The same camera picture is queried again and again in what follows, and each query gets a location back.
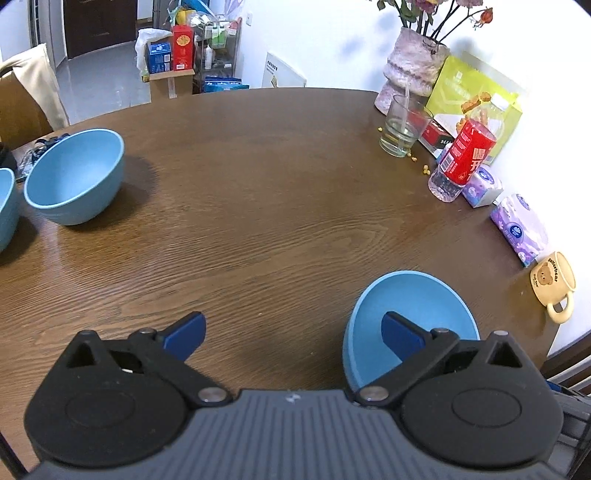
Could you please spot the small red carton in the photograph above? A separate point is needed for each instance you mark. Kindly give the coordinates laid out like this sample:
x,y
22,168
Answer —
x,y
436,136

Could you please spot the red label water bottle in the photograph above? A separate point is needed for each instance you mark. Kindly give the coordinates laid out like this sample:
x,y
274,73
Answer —
x,y
466,152

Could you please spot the green paper bag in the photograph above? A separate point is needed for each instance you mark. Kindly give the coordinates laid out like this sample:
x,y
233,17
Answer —
x,y
461,87

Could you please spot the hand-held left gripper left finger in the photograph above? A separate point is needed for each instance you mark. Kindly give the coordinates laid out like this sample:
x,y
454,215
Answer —
x,y
184,334

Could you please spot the dark brown door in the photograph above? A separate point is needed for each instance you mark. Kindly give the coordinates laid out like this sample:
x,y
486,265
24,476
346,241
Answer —
x,y
101,27

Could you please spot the wooden chair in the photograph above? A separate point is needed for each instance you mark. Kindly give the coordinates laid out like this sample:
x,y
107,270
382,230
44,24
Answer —
x,y
23,115

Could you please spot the purple tissue pack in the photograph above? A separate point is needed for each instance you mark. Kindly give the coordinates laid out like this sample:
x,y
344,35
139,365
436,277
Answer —
x,y
482,184
519,228

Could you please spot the yellow bear mug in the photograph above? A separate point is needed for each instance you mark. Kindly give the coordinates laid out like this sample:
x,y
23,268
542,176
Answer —
x,y
551,277

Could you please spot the clear drinking glass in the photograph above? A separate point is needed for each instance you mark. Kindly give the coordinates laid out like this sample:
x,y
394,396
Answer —
x,y
401,138

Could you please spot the beige jacket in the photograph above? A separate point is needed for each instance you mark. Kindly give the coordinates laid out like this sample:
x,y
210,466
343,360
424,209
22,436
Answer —
x,y
41,78

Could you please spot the blue bowl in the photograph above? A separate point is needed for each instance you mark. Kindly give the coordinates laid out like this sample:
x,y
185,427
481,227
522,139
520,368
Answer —
x,y
415,295
74,184
7,212

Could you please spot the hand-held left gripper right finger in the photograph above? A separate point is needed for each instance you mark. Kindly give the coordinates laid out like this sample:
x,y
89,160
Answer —
x,y
401,337

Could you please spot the blue white bag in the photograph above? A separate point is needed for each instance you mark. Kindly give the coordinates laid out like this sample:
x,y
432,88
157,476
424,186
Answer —
x,y
224,86

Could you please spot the pink textured vase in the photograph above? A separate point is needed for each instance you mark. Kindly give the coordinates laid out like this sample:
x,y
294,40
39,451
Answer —
x,y
411,64

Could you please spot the scattered corn kernels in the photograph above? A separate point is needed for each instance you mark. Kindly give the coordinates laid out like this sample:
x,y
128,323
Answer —
x,y
424,170

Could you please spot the cardboard box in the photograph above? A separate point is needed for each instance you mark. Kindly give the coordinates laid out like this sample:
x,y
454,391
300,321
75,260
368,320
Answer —
x,y
161,85

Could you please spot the red box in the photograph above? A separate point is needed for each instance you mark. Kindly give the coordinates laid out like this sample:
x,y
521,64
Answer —
x,y
183,46

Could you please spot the blue box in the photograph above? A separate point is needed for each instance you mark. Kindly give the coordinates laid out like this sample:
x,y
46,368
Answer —
x,y
160,57

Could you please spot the white plastic bag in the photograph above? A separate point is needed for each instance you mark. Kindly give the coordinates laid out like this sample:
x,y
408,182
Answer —
x,y
143,44

